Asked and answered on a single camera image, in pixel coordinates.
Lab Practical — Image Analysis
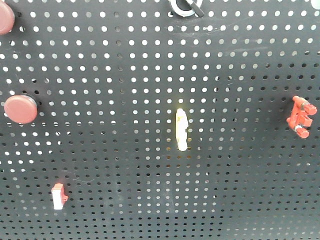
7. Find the upper red mushroom button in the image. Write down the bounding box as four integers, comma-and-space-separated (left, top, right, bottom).
0, 0, 15, 35

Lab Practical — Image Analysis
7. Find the red-white rocker switch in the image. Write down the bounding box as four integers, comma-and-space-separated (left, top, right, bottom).
51, 183, 69, 210

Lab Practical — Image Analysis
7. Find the yellow toggle switch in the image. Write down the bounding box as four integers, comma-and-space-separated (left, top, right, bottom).
175, 108, 189, 152

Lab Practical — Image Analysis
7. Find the lower red mushroom button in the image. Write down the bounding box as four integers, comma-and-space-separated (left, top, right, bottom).
4, 95, 38, 124

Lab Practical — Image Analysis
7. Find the black rotary selector switch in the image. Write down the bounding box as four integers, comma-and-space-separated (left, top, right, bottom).
168, 0, 204, 18

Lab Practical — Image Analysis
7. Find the red toggle switch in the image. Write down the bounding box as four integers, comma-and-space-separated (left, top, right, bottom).
286, 95, 318, 139

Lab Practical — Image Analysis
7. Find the red mushroom button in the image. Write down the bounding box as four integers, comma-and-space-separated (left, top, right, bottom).
4, 95, 38, 124
0, 0, 15, 35

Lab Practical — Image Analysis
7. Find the black perforated pegboard panel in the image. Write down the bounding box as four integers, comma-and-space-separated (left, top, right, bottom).
0, 0, 320, 240

